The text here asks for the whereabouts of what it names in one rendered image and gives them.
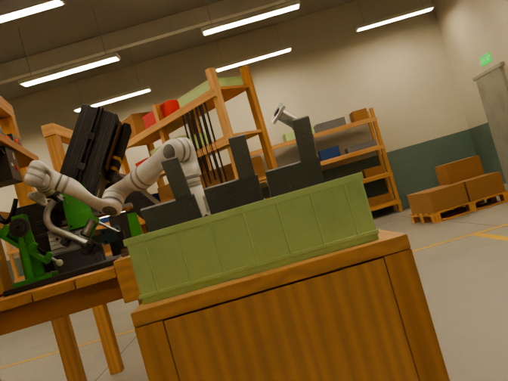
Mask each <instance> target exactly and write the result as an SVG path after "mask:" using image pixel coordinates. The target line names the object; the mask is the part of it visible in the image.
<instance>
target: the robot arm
mask: <svg viewBox="0 0 508 381"><path fill-rule="evenodd" d="M174 156H178V158H179V161H180V163H181V164H182V169H183V171H184V175H185V177H186V179H187V183H188V185H189V188H190V191H191V193H192V194H194V195H195V197H196V200H197V203H198V206H199V208H200V211H201V214H202V216H203V217H204V216H205V214H207V215H211V213H210V211H209V206H208V203H207V201H206V196H205V194H204V191H203V186H202V184H201V180H200V176H199V164H198V161H197V155H196V151H195V148H194V145H193V143H192V142H191V140H190V139H188V138H173V139H170V140H168V141H166V142H165V143H164V144H163V145H162V146H161V147H160V148H159V149H158V150H157V151H156V153H155V154H154V155H152V156H151V157H149V158H148V159H147V160H145V161H144V162H143V163H142V164H140V165H139V166H137V167H136V168H135V169H133V170H132V171H131V172H130V173H129V174H127V176H126V177H124V178H123V179H122V180H120V181H118V182H117V183H115V184H113V185H112V186H110V187H108V188H107V189H106V190H105V191H104V193H103V196H102V198H98V197H96V196H94V195H92V194H91V193H89V192H88V191H87V190H86V189H85V188H84V187H83V186H82V185H81V184H80V183H79V182H78V181H77V180H75V179H73V178H71V177H68V176H66V175H62V174H60V173H59V172H56V171H54V170H53V169H52V168H50V167H49V166H47V165H46V164H45V163H43V162H42V161H39V160H33V161H32V162H31V163H30V164H29V167H28V169H27V171H26V174H25V175H24V178H23V180H24V182H25V183H26V184H27V185H29V186H31V187H35V188H36V190H37V191H36V192H29V193H28V194H27V196H28V197H29V198H30V199H31V200H33V201H34V202H36V203H38V204H39V205H41V206H47V205H48V201H47V200H46V199H52V200H54V201H56V202H57V203H58V204H59V203H62V202H63V201H64V200H65V197H60V194H59V193H58V192H61V193H63V194H66V195H69V196H71V197H74V198H76V199H77V200H79V201H81V202H83V203H85V204H86V205H88V206H90V207H92V208H94V209H96V210H97V211H99V212H102V213H103V214H105V215H109V216H117V215H119V214H120V213H121V211H122V208H123V205H124V202H125V199H126V197H127V196H128V195H129V194H130V193H131V192H133V191H144V190H146V189H148V188H149V187H150V186H151V185H153V184H154V183H155V182H156V181H157V180H158V178H159V176H160V173H161V172H162V171H163V167H162V164H161V160H166V159H168V158H172V157H174Z"/></svg>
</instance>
